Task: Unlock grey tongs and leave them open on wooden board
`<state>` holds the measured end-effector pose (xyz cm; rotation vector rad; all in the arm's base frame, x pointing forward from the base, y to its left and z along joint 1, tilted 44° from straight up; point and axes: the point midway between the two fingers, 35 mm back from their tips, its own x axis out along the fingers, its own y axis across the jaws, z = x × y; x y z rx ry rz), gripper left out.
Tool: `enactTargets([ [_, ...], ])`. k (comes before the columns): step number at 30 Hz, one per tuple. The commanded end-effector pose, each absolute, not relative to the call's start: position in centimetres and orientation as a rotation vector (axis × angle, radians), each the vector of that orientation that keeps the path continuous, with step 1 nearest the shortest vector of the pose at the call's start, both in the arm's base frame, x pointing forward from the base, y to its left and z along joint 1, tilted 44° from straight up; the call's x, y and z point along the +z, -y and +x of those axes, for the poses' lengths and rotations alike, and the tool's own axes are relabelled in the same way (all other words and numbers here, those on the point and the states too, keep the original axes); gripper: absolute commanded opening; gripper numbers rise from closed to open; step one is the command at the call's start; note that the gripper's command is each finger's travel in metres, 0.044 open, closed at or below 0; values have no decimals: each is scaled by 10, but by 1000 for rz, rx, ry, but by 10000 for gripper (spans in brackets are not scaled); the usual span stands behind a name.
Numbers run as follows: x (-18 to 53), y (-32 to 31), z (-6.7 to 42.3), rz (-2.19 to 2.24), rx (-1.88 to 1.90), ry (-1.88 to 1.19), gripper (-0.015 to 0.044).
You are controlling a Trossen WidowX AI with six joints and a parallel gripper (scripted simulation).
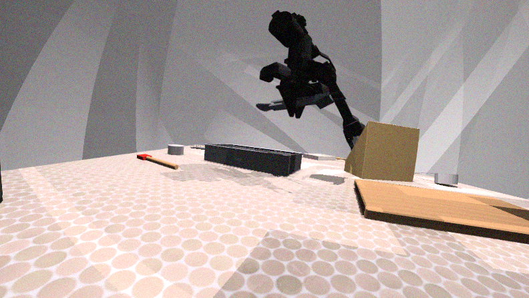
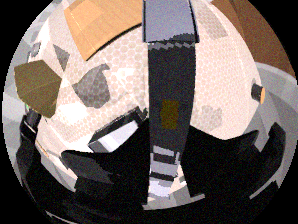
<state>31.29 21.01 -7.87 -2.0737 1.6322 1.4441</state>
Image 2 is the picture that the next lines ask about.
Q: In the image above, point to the white cylinder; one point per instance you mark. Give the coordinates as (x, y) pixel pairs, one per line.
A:
(182, 180)

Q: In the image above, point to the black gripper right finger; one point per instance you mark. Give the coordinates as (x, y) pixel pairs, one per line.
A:
(205, 156)

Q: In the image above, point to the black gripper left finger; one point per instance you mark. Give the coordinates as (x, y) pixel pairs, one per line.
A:
(129, 165)

